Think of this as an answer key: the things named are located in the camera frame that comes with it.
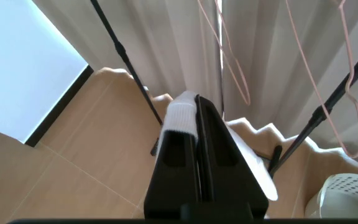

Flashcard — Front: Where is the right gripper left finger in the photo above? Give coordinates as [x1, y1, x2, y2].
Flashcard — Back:
[144, 129, 203, 219]

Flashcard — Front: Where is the pink clothes hanger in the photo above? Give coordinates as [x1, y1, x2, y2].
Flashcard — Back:
[196, 0, 252, 106]
[285, 0, 358, 159]

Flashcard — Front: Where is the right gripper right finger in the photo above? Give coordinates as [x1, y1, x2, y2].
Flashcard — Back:
[195, 94, 269, 219]

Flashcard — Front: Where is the white laundry basket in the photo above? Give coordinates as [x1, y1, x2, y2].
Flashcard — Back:
[305, 173, 358, 218]

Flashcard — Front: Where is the white printed t-shirt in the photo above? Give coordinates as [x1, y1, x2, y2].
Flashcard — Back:
[155, 90, 279, 202]

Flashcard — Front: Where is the black clothes rack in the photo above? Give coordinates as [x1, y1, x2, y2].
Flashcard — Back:
[90, 0, 358, 179]

